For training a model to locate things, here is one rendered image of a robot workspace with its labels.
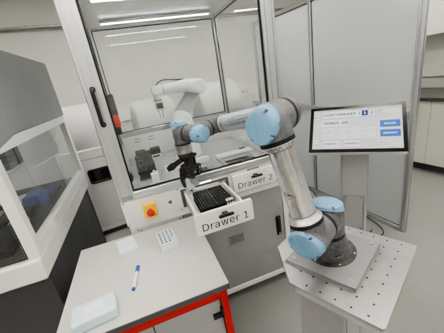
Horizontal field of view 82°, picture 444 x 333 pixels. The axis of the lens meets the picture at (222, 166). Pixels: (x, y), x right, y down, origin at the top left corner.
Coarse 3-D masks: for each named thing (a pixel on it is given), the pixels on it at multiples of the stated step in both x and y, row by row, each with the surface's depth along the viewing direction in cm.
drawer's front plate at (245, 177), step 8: (264, 168) 158; (272, 168) 160; (232, 176) 153; (240, 176) 154; (248, 176) 156; (264, 176) 160; (272, 176) 162; (240, 184) 156; (248, 184) 158; (256, 184) 159
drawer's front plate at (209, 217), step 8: (248, 200) 122; (216, 208) 119; (224, 208) 119; (232, 208) 121; (240, 208) 122; (248, 208) 124; (200, 216) 116; (208, 216) 118; (216, 216) 119; (232, 216) 122; (240, 216) 123; (248, 216) 125; (200, 224) 117; (208, 224) 119; (216, 224) 120; (232, 224) 123; (200, 232) 118; (208, 232) 120
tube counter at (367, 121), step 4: (344, 120) 158; (348, 120) 157; (352, 120) 156; (356, 120) 155; (360, 120) 154; (364, 120) 153; (368, 120) 152; (372, 120) 151; (344, 124) 157; (348, 124) 156; (352, 124) 155; (356, 124) 154; (360, 124) 153; (364, 124) 152
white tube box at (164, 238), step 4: (160, 232) 132; (164, 232) 131; (168, 232) 131; (172, 232) 130; (160, 236) 129; (164, 236) 129; (168, 236) 128; (172, 236) 127; (160, 240) 125; (164, 240) 124; (168, 240) 124; (172, 240) 123; (176, 240) 124; (160, 244) 122; (164, 244) 122; (168, 244) 123; (172, 244) 124; (176, 244) 124; (164, 248) 122; (168, 248) 123
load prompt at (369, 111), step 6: (372, 108) 153; (324, 114) 165; (330, 114) 163; (336, 114) 161; (342, 114) 160; (348, 114) 158; (354, 114) 157; (360, 114) 155; (366, 114) 154; (372, 114) 152
